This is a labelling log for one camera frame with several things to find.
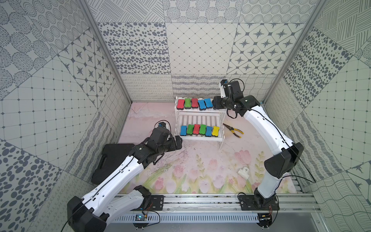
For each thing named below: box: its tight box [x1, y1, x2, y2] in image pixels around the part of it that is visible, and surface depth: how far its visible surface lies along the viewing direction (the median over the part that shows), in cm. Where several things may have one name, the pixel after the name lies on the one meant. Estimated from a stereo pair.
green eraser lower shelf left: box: [186, 124, 195, 135], surface depth 88 cm
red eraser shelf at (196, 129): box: [192, 123, 201, 135], surface depth 88 cm
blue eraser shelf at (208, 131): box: [205, 125, 213, 138], surface depth 87 cm
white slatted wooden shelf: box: [174, 96, 228, 150], surface depth 87 cm
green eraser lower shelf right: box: [199, 124, 208, 135], surface depth 88 cm
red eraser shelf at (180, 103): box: [176, 99, 186, 111], surface depth 81 cm
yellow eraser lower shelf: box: [211, 125, 220, 137], surface depth 88 cm
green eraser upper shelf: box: [184, 98, 192, 109], surface depth 81 cm
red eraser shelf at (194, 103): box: [191, 98, 199, 108], surface depth 81 cm
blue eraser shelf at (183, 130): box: [180, 125, 187, 136], surface depth 88 cm
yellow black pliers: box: [222, 123, 245, 139], surface depth 106 cm
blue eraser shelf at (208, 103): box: [203, 98, 213, 108], surface depth 82 cm
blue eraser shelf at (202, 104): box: [198, 99, 207, 110], surface depth 81 cm
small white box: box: [237, 166, 250, 181], surface depth 84 cm
